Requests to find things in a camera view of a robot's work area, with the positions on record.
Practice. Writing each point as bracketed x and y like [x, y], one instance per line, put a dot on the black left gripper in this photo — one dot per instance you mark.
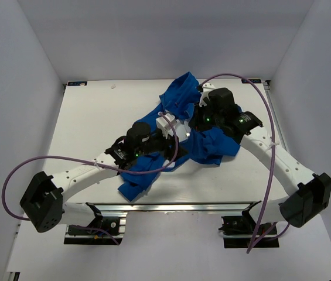
[166, 150]

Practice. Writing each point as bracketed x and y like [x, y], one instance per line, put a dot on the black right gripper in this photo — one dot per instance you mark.
[195, 123]

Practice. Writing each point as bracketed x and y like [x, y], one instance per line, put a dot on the blue zip jacket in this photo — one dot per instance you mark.
[207, 148]

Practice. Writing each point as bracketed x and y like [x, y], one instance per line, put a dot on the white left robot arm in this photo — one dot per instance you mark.
[46, 200]

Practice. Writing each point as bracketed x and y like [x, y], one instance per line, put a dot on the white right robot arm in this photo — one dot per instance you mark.
[308, 193]

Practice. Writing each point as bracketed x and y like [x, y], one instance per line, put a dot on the right corner label sticker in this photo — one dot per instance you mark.
[252, 80]

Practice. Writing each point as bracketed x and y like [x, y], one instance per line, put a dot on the corner label sticker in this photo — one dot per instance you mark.
[252, 80]
[76, 83]

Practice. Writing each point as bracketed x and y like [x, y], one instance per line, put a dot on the left corner label sticker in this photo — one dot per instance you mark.
[76, 83]

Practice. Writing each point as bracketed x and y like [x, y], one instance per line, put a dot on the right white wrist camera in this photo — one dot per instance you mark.
[204, 90]

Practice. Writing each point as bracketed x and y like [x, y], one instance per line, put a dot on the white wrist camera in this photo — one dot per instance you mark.
[166, 124]
[204, 90]

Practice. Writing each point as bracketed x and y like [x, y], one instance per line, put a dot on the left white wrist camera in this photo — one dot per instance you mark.
[166, 124]

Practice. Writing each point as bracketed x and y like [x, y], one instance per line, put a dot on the aluminium right side rail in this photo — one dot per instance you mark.
[267, 88]

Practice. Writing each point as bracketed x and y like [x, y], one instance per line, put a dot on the aluminium rail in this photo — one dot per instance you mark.
[224, 207]
[267, 88]

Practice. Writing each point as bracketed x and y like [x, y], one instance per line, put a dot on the aluminium front rail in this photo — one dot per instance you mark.
[224, 207]

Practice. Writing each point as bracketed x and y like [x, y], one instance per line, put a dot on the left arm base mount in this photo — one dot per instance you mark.
[110, 231]

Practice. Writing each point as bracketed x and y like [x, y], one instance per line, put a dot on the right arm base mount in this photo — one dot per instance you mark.
[236, 235]

